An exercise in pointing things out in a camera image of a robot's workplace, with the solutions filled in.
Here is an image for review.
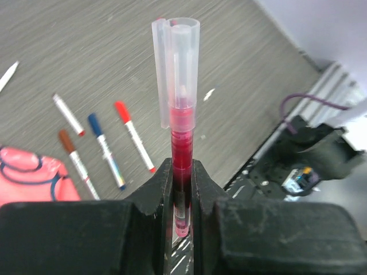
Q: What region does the dark red capped pen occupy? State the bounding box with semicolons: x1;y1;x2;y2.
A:
170;108;194;237

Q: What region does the white pen brown cap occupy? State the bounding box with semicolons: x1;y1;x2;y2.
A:
58;129;100;200

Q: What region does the white pen crosswise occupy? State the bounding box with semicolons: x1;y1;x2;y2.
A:
0;61;19;92

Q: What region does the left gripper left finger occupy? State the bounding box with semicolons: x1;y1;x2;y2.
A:
1;158;172;274

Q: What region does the short white pen red tip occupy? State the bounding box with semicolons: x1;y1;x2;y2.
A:
114;101;156;174

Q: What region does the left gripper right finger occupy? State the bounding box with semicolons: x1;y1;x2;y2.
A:
191;160;366;274

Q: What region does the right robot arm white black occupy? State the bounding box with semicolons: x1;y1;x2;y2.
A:
249;116;366;201

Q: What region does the coral patterned cloth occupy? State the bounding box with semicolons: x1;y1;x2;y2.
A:
1;145;81;205

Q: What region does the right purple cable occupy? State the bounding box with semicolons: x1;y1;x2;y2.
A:
279;93;350;135

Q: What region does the short white pen beside cloth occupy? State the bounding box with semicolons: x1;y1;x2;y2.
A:
52;93;85;136

